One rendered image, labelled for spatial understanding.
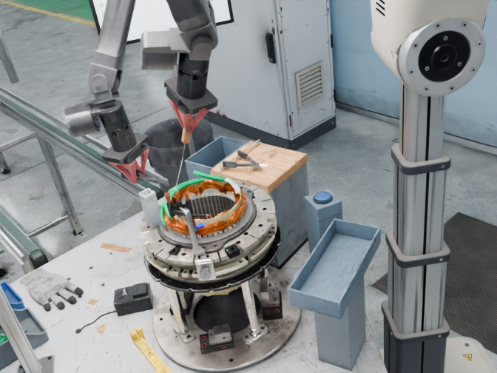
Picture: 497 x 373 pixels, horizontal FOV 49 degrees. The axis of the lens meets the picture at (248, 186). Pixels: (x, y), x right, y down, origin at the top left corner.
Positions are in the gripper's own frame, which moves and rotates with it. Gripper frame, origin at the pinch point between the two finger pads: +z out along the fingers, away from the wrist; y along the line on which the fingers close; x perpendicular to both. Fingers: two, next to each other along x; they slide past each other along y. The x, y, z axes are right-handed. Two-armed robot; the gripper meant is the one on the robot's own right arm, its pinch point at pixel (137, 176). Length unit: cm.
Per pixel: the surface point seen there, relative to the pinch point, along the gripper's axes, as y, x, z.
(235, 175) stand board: -21.3, 12.2, 13.1
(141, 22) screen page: -75, -59, -5
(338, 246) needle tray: -8, 47, 16
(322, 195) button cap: -22.8, 36.9, 15.3
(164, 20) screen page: -81, -53, -4
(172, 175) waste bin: -94, -91, 89
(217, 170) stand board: -21.9, 5.6, 13.1
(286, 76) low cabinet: -198, -76, 84
